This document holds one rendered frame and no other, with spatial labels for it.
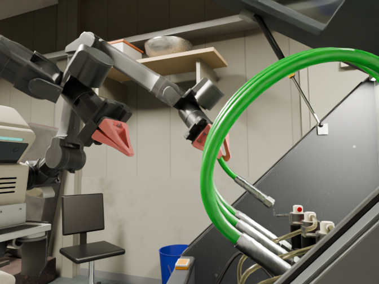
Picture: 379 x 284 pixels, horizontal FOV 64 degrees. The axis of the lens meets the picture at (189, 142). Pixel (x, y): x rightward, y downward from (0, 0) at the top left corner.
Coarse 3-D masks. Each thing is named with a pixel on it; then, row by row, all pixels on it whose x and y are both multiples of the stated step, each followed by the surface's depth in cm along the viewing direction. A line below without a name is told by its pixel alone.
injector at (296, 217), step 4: (304, 212) 54; (292, 216) 53; (296, 216) 52; (300, 216) 52; (304, 216) 52; (296, 220) 52; (300, 220) 52; (292, 228) 53; (296, 228) 52; (300, 228) 52; (296, 236) 52; (300, 236) 52; (284, 240) 53; (292, 240) 53; (296, 240) 52; (300, 240) 52; (292, 244) 53; (296, 244) 52; (300, 244) 52; (292, 248) 52; (296, 248) 52; (300, 248) 52
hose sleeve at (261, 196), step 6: (234, 180) 68; (240, 180) 66; (246, 180) 67; (240, 186) 67; (246, 186) 66; (252, 186) 65; (252, 192) 65; (258, 192) 64; (258, 198) 64; (264, 198) 64
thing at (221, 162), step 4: (356, 64) 57; (360, 68) 57; (364, 68) 56; (368, 72) 56; (372, 72) 55; (372, 76) 56; (376, 76) 55; (376, 80) 55; (220, 160) 69; (220, 164) 69; (224, 164) 69; (224, 168) 69; (228, 168) 68; (228, 172) 68; (232, 172) 68; (232, 176) 68
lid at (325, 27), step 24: (216, 0) 94; (240, 0) 87; (264, 0) 84; (288, 0) 79; (312, 0) 74; (336, 0) 69; (360, 0) 63; (288, 24) 86; (312, 24) 83; (336, 24) 75; (360, 24) 70; (360, 48) 79
